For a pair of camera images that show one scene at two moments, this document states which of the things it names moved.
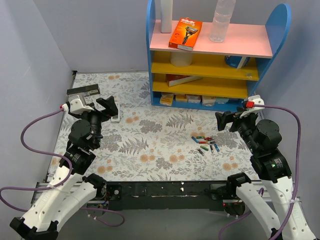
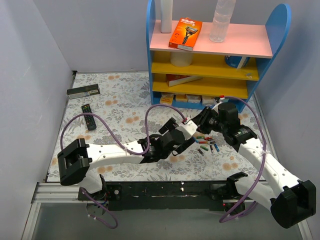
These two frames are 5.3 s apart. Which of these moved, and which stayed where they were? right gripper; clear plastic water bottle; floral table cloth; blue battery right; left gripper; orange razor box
Moved: left gripper; right gripper
Stayed: floral table cloth; orange razor box; clear plastic water bottle; blue battery right
